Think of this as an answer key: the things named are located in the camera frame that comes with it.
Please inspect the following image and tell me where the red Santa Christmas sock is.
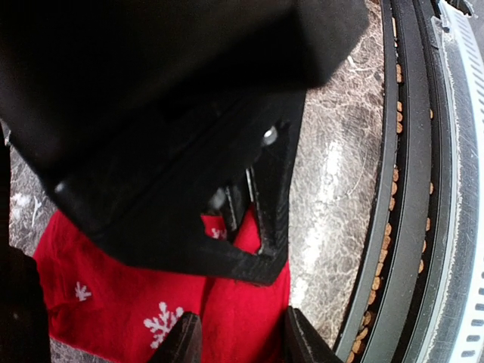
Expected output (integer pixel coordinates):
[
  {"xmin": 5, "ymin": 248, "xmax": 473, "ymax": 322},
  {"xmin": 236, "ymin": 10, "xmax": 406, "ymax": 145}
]
[{"xmin": 33, "ymin": 213, "xmax": 290, "ymax": 362}]

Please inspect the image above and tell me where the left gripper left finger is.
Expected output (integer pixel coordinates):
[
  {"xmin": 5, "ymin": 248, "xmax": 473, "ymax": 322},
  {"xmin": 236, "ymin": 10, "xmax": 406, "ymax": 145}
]
[{"xmin": 149, "ymin": 312, "xmax": 203, "ymax": 363}]

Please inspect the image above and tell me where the white slotted cable duct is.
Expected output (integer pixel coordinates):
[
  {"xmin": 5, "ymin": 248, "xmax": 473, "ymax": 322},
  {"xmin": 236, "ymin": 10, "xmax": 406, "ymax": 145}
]
[{"xmin": 438, "ymin": 1, "xmax": 483, "ymax": 362}]

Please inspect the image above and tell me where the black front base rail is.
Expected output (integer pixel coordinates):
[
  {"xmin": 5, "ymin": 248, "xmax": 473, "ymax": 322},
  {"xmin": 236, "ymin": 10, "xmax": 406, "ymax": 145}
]
[{"xmin": 335, "ymin": 1, "xmax": 466, "ymax": 362}]

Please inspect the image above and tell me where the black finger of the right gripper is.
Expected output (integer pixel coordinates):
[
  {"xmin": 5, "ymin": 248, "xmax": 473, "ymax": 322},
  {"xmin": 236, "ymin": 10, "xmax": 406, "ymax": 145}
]
[{"xmin": 90, "ymin": 120, "xmax": 303, "ymax": 287}]

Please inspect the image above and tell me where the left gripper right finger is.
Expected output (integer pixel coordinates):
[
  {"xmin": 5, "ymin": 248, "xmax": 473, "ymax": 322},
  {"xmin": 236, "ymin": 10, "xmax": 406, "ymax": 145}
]
[{"xmin": 283, "ymin": 306, "xmax": 343, "ymax": 363}]

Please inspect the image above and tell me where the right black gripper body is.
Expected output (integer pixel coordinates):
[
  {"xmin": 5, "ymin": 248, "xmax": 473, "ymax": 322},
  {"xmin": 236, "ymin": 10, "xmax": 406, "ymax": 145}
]
[{"xmin": 1, "ymin": 1, "xmax": 368, "ymax": 212}]

